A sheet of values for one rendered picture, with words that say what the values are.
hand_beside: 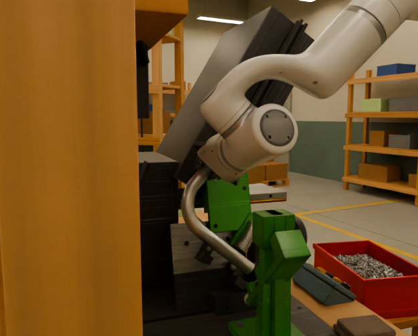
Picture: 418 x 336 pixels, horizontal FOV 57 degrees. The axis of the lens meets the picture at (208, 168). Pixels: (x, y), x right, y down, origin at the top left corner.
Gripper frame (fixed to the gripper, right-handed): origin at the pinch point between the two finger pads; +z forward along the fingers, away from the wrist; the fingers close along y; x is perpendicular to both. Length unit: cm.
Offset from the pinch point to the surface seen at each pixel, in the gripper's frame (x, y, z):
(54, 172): 31, 15, -56
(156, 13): 2.2, 24.5, -33.8
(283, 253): 11.2, -16.6, -22.1
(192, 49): -558, 136, 820
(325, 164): -448, -268, 609
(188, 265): 17.8, -13.0, 10.9
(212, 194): 1.4, -5.9, 7.4
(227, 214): 2.6, -12.1, 7.6
